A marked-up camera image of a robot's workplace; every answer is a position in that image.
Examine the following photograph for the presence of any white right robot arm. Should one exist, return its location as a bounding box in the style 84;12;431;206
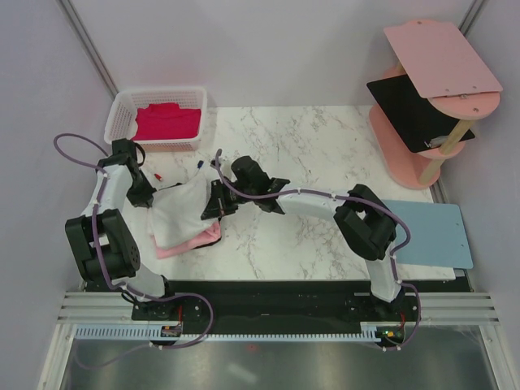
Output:
201;151;404;320

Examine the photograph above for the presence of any white plastic basket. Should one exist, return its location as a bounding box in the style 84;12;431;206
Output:
104;86;207;152

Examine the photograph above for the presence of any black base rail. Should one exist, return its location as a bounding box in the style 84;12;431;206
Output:
84;278;431;336

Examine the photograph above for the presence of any pink wooden shelf stand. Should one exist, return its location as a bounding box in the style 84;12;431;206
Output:
369;19;503;190

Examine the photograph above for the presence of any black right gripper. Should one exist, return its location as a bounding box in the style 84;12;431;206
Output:
201;179;256;221

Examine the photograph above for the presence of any pink t shirt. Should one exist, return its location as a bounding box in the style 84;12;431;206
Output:
152;222;222;259

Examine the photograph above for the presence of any black square sheet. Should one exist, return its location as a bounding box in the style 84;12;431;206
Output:
366;75;459;153

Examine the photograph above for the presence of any light blue mat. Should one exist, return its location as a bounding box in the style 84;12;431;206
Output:
384;200;474;270

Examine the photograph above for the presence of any white slotted cable duct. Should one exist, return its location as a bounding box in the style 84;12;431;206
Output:
75;321;407;341

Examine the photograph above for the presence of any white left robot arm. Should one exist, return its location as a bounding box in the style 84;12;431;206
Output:
65;139;179;319

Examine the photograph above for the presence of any red t shirt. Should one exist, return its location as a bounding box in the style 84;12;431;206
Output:
132;102;202;141

